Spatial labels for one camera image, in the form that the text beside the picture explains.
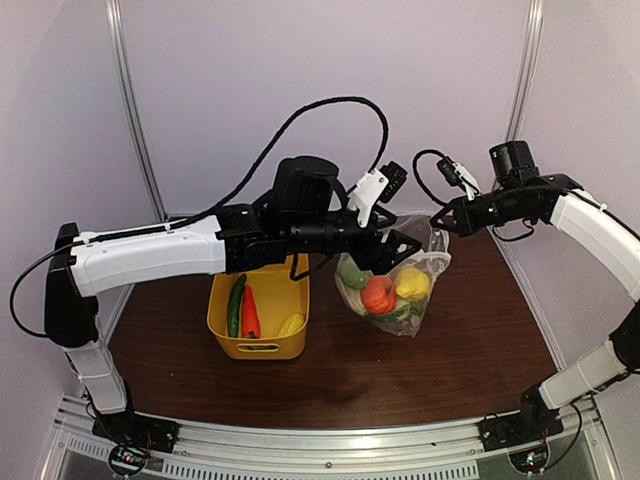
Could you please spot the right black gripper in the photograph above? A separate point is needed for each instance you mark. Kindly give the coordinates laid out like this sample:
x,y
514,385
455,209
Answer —
x,y
466,223

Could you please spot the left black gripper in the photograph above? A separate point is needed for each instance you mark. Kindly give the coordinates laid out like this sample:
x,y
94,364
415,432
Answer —
x,y
383,260

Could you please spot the yellow toy pepper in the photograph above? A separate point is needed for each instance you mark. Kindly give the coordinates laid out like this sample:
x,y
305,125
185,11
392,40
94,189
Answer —
x,y
412,284

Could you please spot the orange toy pumpkin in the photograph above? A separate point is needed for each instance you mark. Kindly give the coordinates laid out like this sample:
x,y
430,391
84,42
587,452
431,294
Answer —
x,y
378,296

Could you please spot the polka dot zip bag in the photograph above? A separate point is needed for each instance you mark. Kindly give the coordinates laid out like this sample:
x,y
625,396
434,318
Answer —
x,y
433,259

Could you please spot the green toy lettuce leaf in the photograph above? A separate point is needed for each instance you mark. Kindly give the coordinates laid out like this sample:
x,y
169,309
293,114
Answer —
x,y
404,311

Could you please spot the orange toy carrot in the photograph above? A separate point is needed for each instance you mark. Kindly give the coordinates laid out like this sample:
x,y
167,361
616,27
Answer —
x,y
250,322

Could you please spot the dark green toy cucumber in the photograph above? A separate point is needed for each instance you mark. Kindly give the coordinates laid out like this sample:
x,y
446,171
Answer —
x,y
234,305

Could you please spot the light green toy gourd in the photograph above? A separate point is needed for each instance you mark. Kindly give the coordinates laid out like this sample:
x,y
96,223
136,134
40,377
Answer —
x,y
350,275

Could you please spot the white toy radish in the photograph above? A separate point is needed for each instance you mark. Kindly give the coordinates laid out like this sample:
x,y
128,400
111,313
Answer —
x,y
353,300

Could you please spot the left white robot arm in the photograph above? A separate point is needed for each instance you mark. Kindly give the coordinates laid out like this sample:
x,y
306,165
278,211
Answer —
x,y
307,210

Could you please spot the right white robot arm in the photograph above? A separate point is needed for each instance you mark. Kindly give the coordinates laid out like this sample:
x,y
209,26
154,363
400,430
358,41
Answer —
x,y
525,194

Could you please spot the yellow plastic basket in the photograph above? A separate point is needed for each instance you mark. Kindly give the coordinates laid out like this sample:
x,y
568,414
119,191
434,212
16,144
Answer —
x,y
276,297

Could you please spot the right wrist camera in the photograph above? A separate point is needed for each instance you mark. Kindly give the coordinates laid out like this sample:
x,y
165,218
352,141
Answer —
x,y
457,175

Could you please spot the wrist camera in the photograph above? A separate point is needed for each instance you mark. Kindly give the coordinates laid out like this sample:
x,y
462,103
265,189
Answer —
x,y
457,175
377,185

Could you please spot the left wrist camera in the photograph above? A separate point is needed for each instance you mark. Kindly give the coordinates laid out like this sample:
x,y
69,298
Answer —
x,y
377,185

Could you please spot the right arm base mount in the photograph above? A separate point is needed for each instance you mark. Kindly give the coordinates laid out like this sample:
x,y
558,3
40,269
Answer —
x,y
520,432

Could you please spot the right aluminium frame post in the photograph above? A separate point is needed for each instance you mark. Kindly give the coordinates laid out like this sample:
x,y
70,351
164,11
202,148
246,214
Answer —
x,y
532,40

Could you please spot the aluminium frame post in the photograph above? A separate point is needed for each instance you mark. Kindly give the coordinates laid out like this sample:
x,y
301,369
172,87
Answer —
x,y
532,40
125,78

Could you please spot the front aluminium rail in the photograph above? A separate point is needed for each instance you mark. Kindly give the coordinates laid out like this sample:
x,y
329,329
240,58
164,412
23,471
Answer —
x,y
445,450

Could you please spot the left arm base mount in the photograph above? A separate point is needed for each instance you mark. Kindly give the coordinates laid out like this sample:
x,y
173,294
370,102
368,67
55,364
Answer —
x,y
135,437

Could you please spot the left aluminium frame post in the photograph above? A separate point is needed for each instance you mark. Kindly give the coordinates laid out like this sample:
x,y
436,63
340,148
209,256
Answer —
x,y
125,78

